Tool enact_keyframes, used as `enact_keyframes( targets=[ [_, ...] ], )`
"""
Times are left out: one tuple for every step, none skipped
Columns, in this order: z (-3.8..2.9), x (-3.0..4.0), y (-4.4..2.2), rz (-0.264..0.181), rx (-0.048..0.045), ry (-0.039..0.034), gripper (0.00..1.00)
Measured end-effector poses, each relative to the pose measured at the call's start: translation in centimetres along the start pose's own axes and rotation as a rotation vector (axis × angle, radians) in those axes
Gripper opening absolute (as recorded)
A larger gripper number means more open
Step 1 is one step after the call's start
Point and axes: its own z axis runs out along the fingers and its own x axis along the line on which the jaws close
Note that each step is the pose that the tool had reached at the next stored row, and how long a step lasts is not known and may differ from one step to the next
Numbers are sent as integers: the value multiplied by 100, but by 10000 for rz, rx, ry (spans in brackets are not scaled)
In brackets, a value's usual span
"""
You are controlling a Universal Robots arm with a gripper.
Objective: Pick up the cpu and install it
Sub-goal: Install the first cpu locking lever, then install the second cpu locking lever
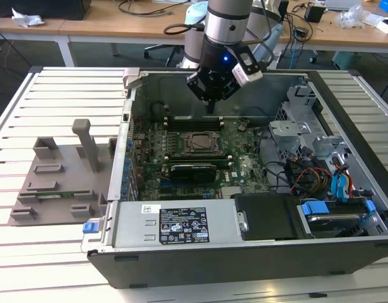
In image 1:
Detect grey case release handle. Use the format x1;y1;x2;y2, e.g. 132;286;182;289
122;68;141;91

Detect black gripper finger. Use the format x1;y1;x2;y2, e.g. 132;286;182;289
185;71;212;114
211;80;242;114

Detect wooden desk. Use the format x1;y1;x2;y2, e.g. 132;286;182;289
0;16;75;67
58;0;388;54

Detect clear plastic bag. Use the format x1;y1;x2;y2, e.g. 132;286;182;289
335;4;381;30

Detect teal box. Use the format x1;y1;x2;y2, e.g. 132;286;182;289
332;50;362;71

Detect grey plastic parts rack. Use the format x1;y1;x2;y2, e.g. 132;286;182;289
6;118;121;227

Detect green RAM stick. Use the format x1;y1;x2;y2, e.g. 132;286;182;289
35;191;90;200

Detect grey flat device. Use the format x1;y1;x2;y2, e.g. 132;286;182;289
324;0;362;10

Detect silver CPU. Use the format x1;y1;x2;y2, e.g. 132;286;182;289
192;134;213;152

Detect silver power supply with label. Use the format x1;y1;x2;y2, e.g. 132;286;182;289
100;199;247;251

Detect silver metal disk bay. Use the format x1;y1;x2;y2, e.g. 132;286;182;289
267;83;354;165

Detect hard disk in blue carrier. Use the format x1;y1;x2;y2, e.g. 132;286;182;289
297;198;377;239

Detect green motherboard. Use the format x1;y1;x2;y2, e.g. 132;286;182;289
130;118;273;201

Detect small black box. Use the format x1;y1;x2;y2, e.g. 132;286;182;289
303;4;326;23

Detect black office chair base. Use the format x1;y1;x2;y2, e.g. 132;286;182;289
144;44;184;68

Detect pale blue teach pendant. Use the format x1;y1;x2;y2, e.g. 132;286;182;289
253;23;283;66

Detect red flat wire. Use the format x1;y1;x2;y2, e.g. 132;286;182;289
344;169;355;200

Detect small silver heatsink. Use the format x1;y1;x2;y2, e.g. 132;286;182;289
221;186;242;200

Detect black computer box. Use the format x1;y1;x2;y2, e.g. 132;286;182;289
0;0;92;20

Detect blue flat wire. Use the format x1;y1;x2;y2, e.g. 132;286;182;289
331;172;350;203

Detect crumpled white paper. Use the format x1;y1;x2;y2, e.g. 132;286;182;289
11;8;45;28

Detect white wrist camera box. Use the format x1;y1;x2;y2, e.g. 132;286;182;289
230;52;264;86

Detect black graphics card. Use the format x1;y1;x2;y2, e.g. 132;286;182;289
162;161;218;184

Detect black expansion slot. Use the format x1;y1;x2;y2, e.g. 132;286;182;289
158;184;221;198

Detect metal socket cover frame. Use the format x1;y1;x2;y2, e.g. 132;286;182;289
182;131;221;156

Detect yellow red power wires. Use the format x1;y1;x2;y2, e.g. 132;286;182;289
291;166;332;194

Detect black open PC case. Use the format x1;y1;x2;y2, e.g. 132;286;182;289
81;68;388;290

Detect black RAM slot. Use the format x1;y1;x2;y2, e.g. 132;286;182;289
164;153;234;161
164;159;234;168
164;122;225;132
164;116;225;124

